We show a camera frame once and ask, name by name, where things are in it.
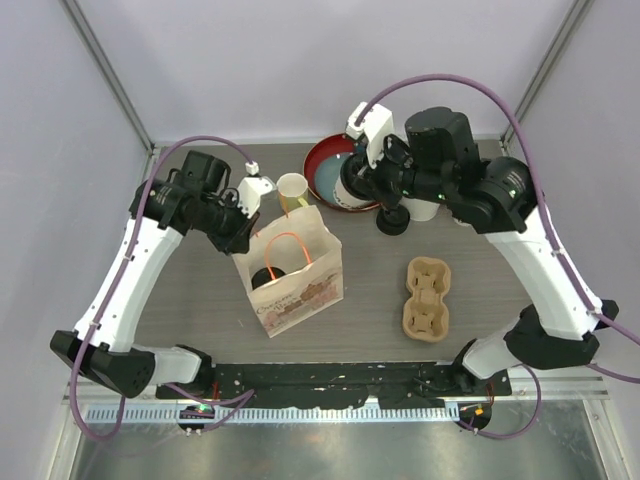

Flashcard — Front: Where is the black lid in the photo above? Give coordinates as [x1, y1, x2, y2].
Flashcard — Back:
[251, 267, 286, 290]

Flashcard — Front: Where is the blue ceramic plate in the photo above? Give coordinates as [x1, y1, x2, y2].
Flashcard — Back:
[314, 152, 349, 204]

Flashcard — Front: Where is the red lacquer round tray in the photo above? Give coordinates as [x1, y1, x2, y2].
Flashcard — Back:
[302, 134, 378, 213]

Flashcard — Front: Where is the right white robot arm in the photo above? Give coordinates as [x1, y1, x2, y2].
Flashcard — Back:
[341, 103, 619, 395]

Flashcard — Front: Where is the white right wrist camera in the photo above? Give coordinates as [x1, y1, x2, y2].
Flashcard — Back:
[345, 102, 395, 169]

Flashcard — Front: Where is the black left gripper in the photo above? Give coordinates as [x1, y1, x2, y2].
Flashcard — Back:
[192, 192, 260, 256]

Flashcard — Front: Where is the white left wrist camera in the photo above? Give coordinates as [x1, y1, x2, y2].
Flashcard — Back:
[237, 161, 277, 218]

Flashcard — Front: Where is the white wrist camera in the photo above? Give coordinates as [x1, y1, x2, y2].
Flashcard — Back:
[237, 161, 277, 218]
[345, 102, 395, 169]

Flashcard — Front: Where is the yellow-green ceramic mug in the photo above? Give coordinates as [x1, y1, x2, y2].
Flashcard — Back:
[276, 173, 309, 214]

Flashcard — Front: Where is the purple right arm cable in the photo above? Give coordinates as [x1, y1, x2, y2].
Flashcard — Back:
[354, 74, 640, 440]

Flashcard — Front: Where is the stack of black lids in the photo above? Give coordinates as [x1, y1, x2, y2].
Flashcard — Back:
[376, 206, 410, 236]

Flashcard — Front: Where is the white stirrer holder cup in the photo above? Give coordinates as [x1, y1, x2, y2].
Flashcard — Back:
[401, 198, 439, 222]

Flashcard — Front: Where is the white paper cup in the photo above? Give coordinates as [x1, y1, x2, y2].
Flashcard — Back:
[332, 172, 378, 211]

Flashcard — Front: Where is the brown paper takeout bag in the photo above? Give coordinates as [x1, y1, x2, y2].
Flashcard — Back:
[232, 205, 344, 338]

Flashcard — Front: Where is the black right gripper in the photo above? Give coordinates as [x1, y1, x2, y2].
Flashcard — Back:
[353, 133, 451, 212]

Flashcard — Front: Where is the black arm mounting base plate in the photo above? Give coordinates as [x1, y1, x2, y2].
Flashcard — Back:
[154, 360, 514, 409]

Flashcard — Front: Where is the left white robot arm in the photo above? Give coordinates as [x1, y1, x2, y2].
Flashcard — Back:
[50, 151, 275, 399]

